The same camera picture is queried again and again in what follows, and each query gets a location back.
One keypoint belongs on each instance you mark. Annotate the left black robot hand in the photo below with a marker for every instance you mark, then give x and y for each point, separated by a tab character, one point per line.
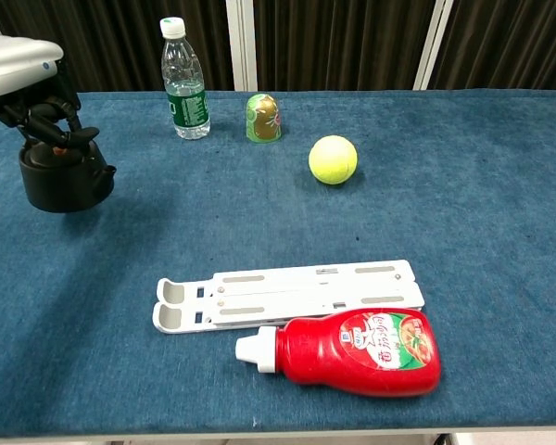
41	120

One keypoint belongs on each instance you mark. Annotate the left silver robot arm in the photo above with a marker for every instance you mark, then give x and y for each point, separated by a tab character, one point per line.
14	65

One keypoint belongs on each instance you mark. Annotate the clear plastic water bottle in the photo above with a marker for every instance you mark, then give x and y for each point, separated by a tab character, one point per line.
184	83

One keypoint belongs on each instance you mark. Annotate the green kiwi cup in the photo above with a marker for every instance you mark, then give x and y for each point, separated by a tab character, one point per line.
262	118

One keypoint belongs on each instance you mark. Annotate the yellow tennis ball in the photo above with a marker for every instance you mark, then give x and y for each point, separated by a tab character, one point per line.
332	160

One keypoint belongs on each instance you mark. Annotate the dark pleated curtain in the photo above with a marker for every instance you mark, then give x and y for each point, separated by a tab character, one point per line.
343	41

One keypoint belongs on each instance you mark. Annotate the white folding laptop stand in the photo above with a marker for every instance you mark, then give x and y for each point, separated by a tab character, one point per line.
306	292

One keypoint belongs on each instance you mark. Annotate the red ketchup squeeze bottle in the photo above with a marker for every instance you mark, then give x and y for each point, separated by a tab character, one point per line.
352	357

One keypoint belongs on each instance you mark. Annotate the blue table cloth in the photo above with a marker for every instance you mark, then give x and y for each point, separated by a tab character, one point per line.
445	232

